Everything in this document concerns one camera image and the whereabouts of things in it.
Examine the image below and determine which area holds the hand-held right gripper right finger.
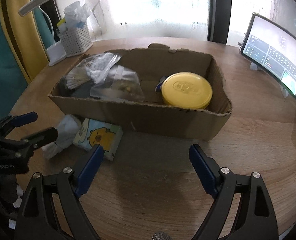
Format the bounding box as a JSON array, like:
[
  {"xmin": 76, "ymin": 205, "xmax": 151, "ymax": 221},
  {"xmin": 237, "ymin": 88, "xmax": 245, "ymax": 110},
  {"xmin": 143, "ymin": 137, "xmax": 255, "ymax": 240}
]
[{"xmin": 189, "ymin": 144, "xmax": 279, "ymax": 240}]

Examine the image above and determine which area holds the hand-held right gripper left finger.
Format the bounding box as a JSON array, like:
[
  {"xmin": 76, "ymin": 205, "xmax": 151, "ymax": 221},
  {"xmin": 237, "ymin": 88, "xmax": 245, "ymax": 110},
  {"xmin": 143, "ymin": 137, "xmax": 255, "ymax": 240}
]
[{"xmin": 14, "ymin": 144, "xmax": 105, "ymax": 240}]

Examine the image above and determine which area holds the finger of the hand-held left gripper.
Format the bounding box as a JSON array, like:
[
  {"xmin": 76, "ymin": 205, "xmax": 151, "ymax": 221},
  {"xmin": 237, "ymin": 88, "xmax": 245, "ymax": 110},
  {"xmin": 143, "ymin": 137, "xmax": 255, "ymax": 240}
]
[
  {"xmin": 0, "ymin": 112, "xmax": 38, "ymax": 137},
  {"xmin": 20, "ymin": 127, "xmax": 59, "ymax": 152}
]

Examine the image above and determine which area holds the white sock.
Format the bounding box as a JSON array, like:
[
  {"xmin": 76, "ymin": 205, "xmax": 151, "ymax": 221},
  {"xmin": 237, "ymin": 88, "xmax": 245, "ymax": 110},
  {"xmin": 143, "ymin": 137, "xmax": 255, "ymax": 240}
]
[{"xmin": 41, "ymin": 114, "xmax": 83, "ymax": 160}]

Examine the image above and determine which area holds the cartoon print tissue pack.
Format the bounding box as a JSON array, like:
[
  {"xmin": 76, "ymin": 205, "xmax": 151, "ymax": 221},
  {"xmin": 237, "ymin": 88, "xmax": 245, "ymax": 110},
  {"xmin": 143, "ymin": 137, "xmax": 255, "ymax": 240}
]
[{"xmin": 73, "ymin": 118, "xmax": 124, "ymax": 161}]

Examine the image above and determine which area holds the grey sock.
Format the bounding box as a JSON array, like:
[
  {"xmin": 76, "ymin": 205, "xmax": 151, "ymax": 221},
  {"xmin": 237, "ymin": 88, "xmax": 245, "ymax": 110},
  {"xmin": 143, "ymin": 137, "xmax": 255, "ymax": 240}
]
[{"xmin": 59, "ymin": 79, "xmax": 94, "ymax": 98}]

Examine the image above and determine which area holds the cardboard box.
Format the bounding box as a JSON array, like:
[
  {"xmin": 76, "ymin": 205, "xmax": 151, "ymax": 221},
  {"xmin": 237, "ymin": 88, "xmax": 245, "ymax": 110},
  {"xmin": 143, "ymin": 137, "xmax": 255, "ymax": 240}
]
[{"xmin": 48, "ymin": 43, "xmax": 233, "ymax": 141}]

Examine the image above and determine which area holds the clear zip bag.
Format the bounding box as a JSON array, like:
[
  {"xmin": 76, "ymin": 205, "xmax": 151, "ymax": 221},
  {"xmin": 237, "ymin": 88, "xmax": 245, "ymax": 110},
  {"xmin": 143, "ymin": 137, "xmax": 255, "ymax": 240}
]
[{"xmin": 90, "ymin": 65, "xmax": 145, "ymax": 103}]

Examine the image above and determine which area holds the bag of cotton swabs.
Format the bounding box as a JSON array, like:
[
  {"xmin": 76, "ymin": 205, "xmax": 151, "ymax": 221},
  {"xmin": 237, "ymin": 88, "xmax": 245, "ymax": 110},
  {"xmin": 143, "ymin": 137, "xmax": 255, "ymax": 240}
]
[{"xmin": 66, "ymin": 52, "xmax": 122, "ymax": 91}]

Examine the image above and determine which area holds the blue snack packet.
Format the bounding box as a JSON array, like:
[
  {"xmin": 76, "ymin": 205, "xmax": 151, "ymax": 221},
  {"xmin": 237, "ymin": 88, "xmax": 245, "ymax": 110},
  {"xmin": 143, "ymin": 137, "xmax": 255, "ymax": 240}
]
[{"xmin": 155, "ymin": 76, "xmax": 167, "ymax": 93}]

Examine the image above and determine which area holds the teal cloth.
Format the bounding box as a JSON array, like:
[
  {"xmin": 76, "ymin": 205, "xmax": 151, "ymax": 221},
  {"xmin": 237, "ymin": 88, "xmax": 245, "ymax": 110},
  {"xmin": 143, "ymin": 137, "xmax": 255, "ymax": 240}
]
[{"xmin": 0, "ymin": 5, "xmax": 31, "ymax": 123}]

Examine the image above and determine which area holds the grey mesh object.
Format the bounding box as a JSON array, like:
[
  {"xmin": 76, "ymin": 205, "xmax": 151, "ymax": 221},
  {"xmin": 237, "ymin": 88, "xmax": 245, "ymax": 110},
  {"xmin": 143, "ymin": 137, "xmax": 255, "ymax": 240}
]
[{"xmin": 152, "ymin": 231, "xmax": 171, "ymax": 240}]

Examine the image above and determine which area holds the yellow lid jar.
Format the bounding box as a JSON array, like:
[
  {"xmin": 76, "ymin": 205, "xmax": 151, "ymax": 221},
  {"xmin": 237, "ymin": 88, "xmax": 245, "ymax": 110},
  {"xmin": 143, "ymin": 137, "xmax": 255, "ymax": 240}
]
[{"xmin": 161, "ymin": 72, "xmax": 213, "ymax": 110}]

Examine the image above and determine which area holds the yellow chair back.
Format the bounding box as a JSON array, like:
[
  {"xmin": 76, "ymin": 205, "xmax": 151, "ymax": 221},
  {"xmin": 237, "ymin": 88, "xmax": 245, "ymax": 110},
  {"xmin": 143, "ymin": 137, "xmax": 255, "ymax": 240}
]
[{"xmin": 0, "ymin": 0, "xmax": 50, "ymax": 83}]

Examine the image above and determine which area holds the white woven basket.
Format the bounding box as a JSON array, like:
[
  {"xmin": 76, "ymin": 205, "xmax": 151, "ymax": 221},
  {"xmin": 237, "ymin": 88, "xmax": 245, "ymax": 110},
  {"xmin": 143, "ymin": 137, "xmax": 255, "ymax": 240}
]
[{"xmin": 57, "ymin": 24, "xmax": 93, "ymax": 57}]

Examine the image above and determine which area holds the white tablet stand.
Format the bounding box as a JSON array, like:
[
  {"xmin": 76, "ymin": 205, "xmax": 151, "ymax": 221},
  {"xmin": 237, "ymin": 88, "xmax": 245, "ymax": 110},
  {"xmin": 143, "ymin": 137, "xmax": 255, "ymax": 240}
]
[{"xmin": 248, "ymin": 62, "xmax": 295, "ymax": 99}]

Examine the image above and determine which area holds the white desk lamp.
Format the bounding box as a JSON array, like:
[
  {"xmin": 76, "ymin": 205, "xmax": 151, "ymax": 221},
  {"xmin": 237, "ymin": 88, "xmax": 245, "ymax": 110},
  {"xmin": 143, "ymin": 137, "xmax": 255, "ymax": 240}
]
[{"xmin": 18, "ymin": 0, "xmax": 68, "ymax": 67}]

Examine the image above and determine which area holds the crumpled clear plastic bag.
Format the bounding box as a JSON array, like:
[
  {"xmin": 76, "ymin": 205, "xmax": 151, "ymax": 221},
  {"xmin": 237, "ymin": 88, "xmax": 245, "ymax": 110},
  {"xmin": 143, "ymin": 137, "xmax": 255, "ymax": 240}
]
[{"xmin": 63, "ymin": 1, "xmax": 91, "ymax": 31}]

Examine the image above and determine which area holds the tablet with lit screen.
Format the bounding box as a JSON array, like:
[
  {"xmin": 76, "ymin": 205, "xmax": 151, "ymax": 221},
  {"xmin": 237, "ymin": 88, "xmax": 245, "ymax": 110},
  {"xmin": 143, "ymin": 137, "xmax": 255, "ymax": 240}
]
[{"xmin": 240, "ymin": 13, "xmax": 296, "ymax": 98}]

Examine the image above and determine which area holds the black window frame post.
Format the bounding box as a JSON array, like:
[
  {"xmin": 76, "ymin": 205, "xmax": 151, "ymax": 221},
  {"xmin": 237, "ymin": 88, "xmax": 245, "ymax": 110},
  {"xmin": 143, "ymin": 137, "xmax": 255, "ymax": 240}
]
[{"xmin": 207, "ymin": 0, "xmax": 232, "ymax": 45}]

